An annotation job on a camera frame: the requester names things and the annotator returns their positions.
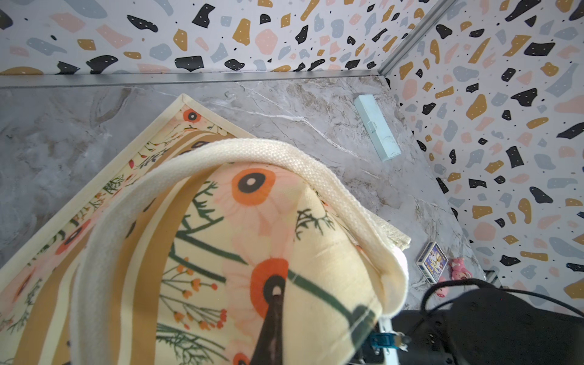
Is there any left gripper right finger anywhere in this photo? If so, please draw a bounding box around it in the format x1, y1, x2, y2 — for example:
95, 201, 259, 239
349, 304, 377, 350

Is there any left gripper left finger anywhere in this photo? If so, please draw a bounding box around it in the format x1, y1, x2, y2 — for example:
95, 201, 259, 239
250, 294, 283, 365

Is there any cream floral canvas bag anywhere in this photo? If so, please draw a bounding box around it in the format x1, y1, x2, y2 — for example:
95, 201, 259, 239
1, 95, 410, 364

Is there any light mint pencil case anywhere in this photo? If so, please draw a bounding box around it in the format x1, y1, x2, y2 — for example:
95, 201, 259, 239
354, 94, 402, 161

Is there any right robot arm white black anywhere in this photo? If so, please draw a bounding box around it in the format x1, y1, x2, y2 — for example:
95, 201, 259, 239
392, 278, 583, 364

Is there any playing card box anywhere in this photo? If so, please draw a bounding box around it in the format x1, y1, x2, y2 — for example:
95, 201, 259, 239
416, 242, 449, 284

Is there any small pink toy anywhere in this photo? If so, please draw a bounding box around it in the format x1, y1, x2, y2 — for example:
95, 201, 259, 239
435, 258, 473, 298

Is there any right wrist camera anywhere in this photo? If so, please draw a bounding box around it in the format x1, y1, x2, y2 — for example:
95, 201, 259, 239
363, 316, 412, 365

